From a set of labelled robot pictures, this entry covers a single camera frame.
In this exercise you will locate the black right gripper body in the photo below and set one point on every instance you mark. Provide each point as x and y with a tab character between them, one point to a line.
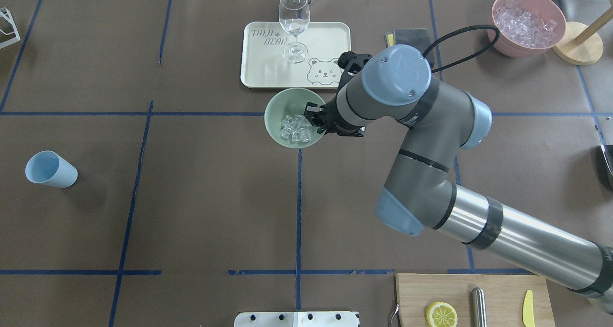
329	118

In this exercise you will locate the clear ice cubes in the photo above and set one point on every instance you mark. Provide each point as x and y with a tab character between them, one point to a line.
296	129

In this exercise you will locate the light green bowl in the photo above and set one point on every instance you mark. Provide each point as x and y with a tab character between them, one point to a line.
289	101

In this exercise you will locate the light blue plastic cup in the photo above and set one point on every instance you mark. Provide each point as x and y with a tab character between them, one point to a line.
49	169

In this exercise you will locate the steel ice scoop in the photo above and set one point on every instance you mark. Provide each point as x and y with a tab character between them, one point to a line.
604	165

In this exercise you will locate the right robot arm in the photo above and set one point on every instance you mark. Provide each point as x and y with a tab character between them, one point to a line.
418	193

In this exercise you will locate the pink bowl of ice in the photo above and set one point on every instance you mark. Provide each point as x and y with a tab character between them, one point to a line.
527	27

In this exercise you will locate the cream bear tray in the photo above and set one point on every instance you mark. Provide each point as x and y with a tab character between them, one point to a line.
269	60

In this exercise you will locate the clear wine glass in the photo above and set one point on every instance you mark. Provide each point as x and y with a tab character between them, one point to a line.
294	17

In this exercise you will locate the grey yellow folded cloth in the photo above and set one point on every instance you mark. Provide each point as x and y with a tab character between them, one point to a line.
419	38

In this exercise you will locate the half lemon slice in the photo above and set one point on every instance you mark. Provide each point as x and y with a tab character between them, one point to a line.
441	314

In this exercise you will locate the wooden stand with carton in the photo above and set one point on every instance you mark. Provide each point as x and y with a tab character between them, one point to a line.
581	45

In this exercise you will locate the yellow plastic knife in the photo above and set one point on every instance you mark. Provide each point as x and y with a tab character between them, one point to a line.
528	318

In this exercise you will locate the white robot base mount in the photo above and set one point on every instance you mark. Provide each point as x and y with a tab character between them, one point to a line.
326	318

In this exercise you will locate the white wire cup rack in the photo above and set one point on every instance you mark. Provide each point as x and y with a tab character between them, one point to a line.
9	34

